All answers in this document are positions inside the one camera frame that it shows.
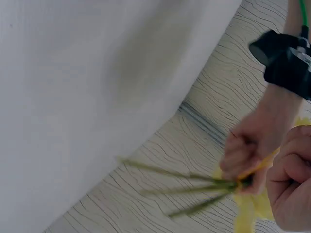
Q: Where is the person's right hand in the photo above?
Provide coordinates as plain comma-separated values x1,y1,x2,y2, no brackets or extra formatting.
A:
266,125,311,232

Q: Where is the black wrist band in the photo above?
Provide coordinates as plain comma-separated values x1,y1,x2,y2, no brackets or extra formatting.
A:
249,0,311,101

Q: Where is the yellow ribbon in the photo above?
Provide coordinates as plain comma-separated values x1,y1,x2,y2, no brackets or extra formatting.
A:
237,147,281,186

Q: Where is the person's left forearm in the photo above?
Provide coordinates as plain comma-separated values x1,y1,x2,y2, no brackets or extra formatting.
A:
283,0,311,39

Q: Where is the bundle of green flower stems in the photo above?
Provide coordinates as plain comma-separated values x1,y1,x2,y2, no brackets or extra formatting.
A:
116,156,253,218

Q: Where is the person's left hand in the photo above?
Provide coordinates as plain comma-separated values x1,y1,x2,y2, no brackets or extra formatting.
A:
219,84,305,195

